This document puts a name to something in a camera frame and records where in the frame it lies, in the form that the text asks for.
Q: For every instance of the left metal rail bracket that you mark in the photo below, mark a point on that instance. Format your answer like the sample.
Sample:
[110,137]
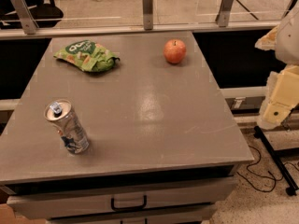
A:
[28,24]

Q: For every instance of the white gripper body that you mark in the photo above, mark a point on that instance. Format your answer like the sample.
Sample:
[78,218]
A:
[289,42]

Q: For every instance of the black drawer handle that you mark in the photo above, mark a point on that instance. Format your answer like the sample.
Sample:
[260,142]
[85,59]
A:
[128,205]

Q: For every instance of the grey table drawer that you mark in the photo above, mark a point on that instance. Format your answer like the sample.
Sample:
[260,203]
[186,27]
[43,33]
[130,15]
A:
[97,201]

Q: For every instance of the red apple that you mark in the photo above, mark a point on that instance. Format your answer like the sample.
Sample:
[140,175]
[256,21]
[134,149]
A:
[174,51]

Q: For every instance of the middle metal rail bracket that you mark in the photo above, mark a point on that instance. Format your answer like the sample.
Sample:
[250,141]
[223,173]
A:
[147,6]

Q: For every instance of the silver drink can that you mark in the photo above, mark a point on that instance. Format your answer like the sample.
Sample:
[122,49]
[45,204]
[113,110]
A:
[62,116]

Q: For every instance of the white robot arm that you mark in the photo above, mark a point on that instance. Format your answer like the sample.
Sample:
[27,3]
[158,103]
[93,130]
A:
[283,39]

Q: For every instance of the black office chair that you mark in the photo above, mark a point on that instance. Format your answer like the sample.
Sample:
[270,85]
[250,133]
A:
[44,12]

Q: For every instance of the right metal rail bracket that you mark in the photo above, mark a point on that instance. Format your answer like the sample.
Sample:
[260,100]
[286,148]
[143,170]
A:
[223,15]

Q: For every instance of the black stand leg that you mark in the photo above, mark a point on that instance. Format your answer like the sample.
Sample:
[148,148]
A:
[276,156]

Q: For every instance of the green rice chip bag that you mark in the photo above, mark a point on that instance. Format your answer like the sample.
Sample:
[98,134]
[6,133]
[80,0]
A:
[88,56]

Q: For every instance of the metal rail bracket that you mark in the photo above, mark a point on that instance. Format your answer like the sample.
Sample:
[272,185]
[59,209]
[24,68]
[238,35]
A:
[147,6]
[223,15]
[28,24]

